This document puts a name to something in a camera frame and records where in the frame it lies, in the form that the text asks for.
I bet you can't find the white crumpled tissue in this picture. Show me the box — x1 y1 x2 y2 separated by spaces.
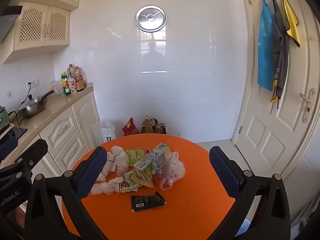
90 176 124 196
115 152 130 176
96 152 118 182

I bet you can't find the yellow cooking oil bottle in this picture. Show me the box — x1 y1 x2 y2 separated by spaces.
142 116 154 133

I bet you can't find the steel wok with lid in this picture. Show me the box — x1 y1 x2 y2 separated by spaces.
18 90 55 118

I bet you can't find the cream kitchen base cabinet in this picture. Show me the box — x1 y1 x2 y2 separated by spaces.
0 83 102 178

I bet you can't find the metal door handle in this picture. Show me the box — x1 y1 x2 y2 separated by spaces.
299 88 316 123

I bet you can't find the box of oil bottles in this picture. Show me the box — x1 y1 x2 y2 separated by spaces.
141 118 167 135

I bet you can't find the green bottle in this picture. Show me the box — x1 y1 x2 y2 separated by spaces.
61 72 72 96

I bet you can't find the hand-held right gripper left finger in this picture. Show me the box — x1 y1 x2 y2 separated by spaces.
24 146 108 240

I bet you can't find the grey apron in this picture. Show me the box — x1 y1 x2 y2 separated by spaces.
269 0 290 110

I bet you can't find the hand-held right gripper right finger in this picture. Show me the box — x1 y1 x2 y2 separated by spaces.
207 146 292 240

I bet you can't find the green wrapper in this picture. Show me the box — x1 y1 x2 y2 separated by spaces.
125 149 145 167

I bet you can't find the black power cable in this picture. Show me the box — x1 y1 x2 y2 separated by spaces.
21 82 33 105

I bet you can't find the green kitchen appliance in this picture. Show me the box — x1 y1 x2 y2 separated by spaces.
0 106 14 133

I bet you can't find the round steel lid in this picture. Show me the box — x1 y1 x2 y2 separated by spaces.
135 5 167 32

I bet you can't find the flattened drink carton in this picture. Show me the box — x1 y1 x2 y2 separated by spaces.
133 143 172 180

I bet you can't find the dark oil bottle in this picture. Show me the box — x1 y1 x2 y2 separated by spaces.
154 122 167 134

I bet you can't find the range hood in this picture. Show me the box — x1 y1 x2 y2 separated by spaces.
0 5 23 43

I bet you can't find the white plastic sack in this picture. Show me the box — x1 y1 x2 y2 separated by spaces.
91 121 117 147

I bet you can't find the red food bag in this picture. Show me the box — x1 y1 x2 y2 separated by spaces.
122 117 138 137

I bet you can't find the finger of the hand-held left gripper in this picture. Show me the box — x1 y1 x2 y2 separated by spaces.
14 138 48 180
0 137 19 162

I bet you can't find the white panel door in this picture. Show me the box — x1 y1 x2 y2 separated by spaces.
231 0 320 180

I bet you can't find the yellow cloth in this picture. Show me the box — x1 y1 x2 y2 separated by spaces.
282 0 300 48

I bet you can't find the black induction cooktop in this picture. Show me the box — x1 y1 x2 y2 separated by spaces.
0 126 28 142

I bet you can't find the clear plastic bag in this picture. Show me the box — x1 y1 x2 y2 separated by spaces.
153 152 186 191

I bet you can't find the pink plastic container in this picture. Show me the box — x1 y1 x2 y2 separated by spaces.
51 80 64 95

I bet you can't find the orange round table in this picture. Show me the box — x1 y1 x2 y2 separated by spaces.
61 133 237 240

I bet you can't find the blue apron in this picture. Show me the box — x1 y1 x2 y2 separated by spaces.
257 0 275 91

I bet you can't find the red label sauce bottle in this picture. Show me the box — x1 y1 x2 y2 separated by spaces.
67 74 77 93

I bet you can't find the black foil wrapper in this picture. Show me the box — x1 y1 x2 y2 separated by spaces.
130 191 167 212

